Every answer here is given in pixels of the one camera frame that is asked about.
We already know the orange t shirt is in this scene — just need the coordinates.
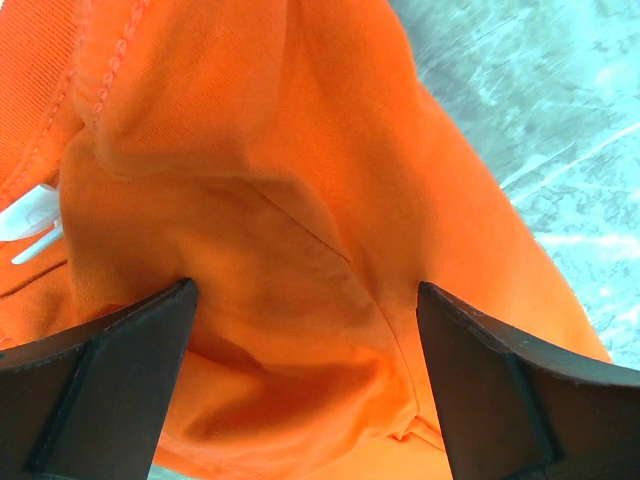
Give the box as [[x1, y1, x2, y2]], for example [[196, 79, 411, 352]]
[[1, 1, 608, 479]]

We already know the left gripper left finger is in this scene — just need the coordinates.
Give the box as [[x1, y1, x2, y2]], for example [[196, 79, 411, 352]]
[[1, 279, 198, 480]]

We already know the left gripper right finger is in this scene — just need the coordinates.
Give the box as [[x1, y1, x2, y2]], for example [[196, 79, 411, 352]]
[[417, 282, 639, 480]]

